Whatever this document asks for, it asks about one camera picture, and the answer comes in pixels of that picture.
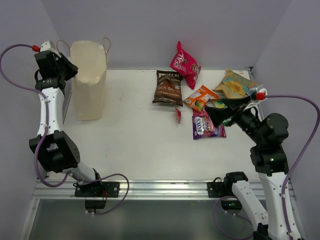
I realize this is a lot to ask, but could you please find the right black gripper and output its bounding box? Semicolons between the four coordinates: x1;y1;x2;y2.
205;94;266;146

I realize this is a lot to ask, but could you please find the green snack packet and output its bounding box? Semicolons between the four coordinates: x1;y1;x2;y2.
212;99;232;126

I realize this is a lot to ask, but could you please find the yellow chips bag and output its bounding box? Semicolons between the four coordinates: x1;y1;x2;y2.
213;69;258;99

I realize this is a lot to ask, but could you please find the brown paper bag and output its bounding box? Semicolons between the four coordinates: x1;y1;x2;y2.
55;37;112;121

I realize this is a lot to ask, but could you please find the purple Fox's candy bag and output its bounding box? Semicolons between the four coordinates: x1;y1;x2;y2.
192;108;227;140

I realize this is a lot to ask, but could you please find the orange snack packet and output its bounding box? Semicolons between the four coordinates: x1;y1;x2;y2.
183;85;219;112

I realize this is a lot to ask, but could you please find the dark brown snack bag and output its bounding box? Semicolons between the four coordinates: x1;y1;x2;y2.
152;70;184;107

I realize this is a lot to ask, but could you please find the red R snack packet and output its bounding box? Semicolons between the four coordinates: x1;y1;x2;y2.
169;41;201;90

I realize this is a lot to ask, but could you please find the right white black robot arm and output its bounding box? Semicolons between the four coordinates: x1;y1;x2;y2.
204;93;302;240

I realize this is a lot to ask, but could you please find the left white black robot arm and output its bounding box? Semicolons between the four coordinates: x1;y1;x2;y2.
29;50;104;197

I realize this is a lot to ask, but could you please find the small red candy wrapper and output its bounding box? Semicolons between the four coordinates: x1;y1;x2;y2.
175;108;182;124

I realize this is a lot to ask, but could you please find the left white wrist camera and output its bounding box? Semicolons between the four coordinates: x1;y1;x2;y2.
40;40;56;52

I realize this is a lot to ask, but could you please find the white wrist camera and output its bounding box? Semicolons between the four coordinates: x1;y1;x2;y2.
249;85;268;103
40;40;56;52

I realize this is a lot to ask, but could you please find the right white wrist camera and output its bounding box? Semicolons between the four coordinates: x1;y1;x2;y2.
249;85;268;103

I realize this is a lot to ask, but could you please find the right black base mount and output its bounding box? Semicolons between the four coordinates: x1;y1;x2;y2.
206;177;242;214

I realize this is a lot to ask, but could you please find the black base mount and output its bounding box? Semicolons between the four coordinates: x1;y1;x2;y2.
206;177;242;214
73;181;120;213

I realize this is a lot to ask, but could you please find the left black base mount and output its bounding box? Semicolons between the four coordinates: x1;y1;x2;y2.
73;181;120;213

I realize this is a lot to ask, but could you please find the aluminium mounting rail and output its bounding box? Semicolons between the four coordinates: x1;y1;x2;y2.
31;178;268;201

